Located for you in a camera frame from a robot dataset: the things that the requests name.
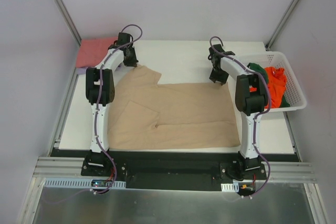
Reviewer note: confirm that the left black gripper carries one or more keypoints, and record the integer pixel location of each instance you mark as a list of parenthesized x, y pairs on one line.
[(131, 57)]

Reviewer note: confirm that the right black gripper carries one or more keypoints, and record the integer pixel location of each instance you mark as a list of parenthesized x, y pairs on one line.
[(217, 73)]

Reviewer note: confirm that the beige t shirt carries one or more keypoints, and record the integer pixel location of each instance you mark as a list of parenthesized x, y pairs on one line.
[(146, 115)]

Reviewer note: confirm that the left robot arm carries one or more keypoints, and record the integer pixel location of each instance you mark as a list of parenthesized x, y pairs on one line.
[(100, 93)]

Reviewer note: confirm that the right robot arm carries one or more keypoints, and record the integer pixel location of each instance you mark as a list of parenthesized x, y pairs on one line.
[(251, 97)]

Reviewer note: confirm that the folded pink t shirt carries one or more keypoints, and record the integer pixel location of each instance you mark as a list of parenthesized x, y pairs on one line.
[(92, 51)]

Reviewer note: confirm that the green t shirt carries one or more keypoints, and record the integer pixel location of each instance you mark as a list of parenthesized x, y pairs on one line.
[(258, 70)]

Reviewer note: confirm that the folded lavender t shirt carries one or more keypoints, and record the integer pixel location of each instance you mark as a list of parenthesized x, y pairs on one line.
[(81, 71)]

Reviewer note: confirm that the orange t shirt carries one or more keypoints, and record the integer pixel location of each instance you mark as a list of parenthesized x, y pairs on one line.
[(275, 87)]

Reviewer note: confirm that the white plastic basket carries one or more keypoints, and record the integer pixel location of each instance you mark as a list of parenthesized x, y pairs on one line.
[(293, 92)]

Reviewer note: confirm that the left aluminium frame post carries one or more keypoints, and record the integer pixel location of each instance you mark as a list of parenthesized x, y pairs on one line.
[(68, 20)]

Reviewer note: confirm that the aluminium frame post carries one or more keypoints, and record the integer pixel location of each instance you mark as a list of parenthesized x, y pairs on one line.
[(68, 20), (282, 23)]

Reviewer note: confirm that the right aluminium frame post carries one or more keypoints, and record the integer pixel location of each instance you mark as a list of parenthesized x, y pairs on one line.
[(282, 23)]

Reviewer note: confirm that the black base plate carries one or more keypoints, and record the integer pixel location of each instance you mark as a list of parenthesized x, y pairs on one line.
[(157, 170)]

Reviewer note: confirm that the right white cable duct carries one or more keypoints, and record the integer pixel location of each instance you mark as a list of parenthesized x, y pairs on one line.
[(236, 187)]

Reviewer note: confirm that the white cable duct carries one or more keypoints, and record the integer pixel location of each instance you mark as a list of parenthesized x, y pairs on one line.
[(78, 183), (236, 187)]

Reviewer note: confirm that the aluminium front rail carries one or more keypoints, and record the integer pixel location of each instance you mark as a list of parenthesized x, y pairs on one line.
[(71, 167)]

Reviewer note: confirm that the left white cable duct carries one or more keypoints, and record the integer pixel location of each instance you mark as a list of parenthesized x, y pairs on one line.
[(78, 183)]

